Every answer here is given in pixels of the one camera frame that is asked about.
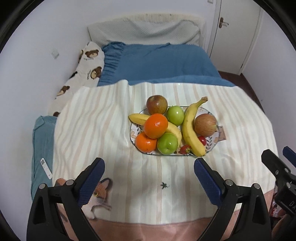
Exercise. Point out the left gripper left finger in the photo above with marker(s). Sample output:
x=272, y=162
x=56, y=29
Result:
x=79, y=194

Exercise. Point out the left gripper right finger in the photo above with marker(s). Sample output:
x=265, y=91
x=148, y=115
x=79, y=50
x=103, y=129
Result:
x=220, y=194

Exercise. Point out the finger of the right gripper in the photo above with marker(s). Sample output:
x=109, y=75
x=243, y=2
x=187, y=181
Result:
x=277, y=167
x=290, y=155

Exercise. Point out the red cherry tomato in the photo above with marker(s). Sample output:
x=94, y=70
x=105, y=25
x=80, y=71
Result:
x=202, y=140
x=184, y=150

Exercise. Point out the yellow banana with stem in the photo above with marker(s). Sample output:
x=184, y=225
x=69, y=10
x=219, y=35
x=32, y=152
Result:
x=188, y=132

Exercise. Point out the striped red yellow apple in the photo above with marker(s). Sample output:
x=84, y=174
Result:
x=205, y=125

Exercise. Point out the green apple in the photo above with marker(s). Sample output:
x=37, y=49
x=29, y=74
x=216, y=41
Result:
x=167, y=144
x=175, y=115

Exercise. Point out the orange mandarin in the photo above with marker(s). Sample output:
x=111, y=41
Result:
x=144, y=143
x=155, y=126

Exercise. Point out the dark red brown apple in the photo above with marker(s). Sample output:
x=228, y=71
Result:
x=156, y=104

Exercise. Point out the white remote control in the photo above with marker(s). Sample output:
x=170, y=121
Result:
x=46, y=168

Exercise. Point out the brown blanket label tag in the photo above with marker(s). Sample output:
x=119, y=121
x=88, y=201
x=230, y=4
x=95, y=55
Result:
x=222, y=135

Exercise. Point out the striped cream blanket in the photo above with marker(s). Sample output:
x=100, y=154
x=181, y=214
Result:
x=158, y=197

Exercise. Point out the teal cushion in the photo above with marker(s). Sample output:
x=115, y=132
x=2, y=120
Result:
x=43, y=146

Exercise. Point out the oval patterned ceramic plate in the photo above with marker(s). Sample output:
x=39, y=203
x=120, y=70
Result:
x=137, y=126

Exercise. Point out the bear print pillow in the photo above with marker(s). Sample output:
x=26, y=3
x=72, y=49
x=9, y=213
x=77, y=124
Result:
x=87, y=74

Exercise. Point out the white door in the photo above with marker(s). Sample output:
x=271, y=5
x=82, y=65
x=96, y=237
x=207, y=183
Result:
x=233, y=33

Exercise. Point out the blue bed sheet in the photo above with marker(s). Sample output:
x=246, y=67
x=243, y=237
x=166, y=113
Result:
x=165, y=63

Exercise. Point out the white quilted headboard pillow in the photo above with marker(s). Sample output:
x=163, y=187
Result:
x=150, y=29

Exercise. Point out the wall light switch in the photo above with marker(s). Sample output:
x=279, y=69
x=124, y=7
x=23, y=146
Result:
x=54, y=53

